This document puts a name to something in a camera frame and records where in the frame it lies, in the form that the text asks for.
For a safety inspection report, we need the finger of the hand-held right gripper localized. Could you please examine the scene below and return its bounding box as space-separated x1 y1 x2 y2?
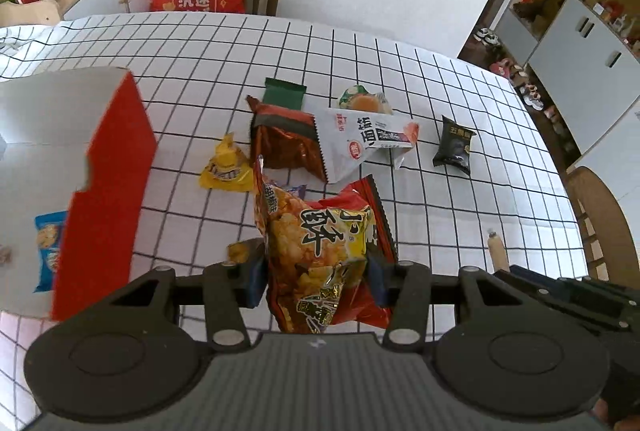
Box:
494 265 633 331
557 277 640 307

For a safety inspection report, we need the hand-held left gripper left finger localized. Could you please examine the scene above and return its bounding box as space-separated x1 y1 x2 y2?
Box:
107 240 267 353

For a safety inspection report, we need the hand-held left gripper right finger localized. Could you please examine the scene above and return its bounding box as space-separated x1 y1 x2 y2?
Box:
366 256 511 353

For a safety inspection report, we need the large yellow red snack bag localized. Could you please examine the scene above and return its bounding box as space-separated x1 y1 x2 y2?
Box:
252 156 399 335

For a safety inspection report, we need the yellow candy packet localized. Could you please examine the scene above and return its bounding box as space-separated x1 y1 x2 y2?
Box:
198 134 256 193

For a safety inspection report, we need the brown red snack bag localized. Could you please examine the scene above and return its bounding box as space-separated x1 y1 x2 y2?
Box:
245 95 326 184

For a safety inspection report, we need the white snack bag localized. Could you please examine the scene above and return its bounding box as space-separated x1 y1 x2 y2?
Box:
312 108 421 185

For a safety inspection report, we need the small black snack packet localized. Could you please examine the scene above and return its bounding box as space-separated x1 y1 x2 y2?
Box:
432 115 477 177

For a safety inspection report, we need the red and white cardboard box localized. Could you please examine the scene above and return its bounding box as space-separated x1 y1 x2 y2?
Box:
0 66 158 323

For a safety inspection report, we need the green orange bun packet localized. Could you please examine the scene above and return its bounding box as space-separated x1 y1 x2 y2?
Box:
338 84 395 116

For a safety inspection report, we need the small yellow snack packet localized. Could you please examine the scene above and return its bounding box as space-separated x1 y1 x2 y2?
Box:
227 238 265 265

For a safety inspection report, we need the round-backed wooden chair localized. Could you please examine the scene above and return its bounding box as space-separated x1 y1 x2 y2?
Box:
565 166 640 293

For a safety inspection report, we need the wooden peg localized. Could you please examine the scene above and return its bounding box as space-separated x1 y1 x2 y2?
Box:
487 228 509 273

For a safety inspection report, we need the dark green snack packet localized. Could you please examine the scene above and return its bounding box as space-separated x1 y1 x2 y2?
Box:
262 78 307 112

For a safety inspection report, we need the blue snack packet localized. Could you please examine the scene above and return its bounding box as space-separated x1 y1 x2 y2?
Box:
34 211 68 294

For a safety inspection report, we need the row of shoes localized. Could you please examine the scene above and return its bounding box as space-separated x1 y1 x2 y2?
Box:
472 26 576 148

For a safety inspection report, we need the white checked tablecloth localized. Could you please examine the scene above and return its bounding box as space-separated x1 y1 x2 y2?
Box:
0 11 592 431

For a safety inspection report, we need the grey shelving cabinet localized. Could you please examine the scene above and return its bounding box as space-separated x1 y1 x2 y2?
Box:
492 0 640 164

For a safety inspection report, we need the light wooden chair back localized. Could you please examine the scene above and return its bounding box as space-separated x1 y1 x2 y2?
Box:
0 0 63 28

